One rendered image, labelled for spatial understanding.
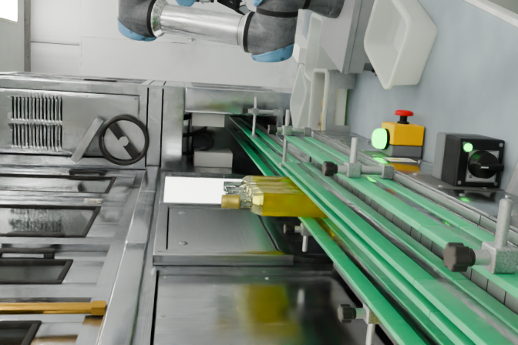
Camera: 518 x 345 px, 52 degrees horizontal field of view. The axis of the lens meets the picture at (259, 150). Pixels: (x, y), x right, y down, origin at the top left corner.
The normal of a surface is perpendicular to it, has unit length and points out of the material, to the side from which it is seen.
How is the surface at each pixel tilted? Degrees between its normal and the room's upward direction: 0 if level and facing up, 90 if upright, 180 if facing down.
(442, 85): 0
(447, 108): 0
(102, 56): 90
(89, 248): 90
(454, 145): 0
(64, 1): 90
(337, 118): 90
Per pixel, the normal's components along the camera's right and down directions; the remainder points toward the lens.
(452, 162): -0.99, -0.04
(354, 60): 0.12, 0.47
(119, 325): 0.07, -0.99
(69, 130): 0.15, 0.15
